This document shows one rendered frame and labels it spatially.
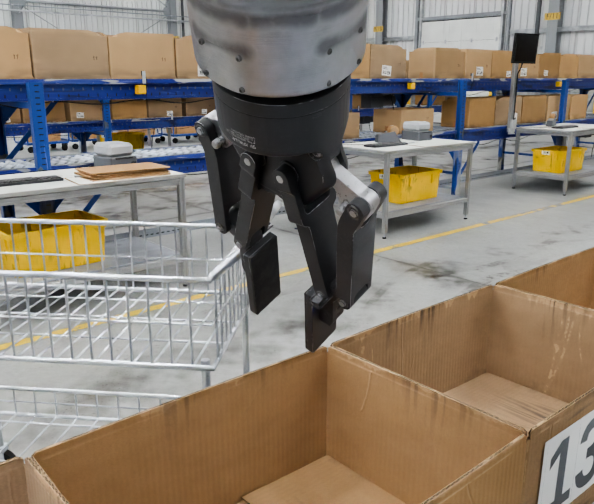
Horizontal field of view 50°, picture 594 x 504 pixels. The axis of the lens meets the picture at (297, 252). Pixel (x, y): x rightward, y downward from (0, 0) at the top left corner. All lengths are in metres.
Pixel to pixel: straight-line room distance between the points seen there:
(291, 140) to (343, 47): 0.05
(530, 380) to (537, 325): 0.10
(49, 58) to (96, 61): 0.35
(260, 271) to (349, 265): 0.11
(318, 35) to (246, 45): 0.03
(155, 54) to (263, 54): 5.19
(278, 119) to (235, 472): 0.57
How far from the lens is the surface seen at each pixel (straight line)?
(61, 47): 5.17
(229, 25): 0.30
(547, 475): 0.77
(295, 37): 0.30
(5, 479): 0.68
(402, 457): 0.82
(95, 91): 5.20
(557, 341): 1.11
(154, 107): 10.22
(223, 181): 0.44
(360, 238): 0.38
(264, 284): 0.50
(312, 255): 0.41
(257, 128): 0.34
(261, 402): 0.81
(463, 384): 1.14
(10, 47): 5.04
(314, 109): 0.33
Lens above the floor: 1.39
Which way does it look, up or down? 15 degrees down
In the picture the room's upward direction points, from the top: straight up
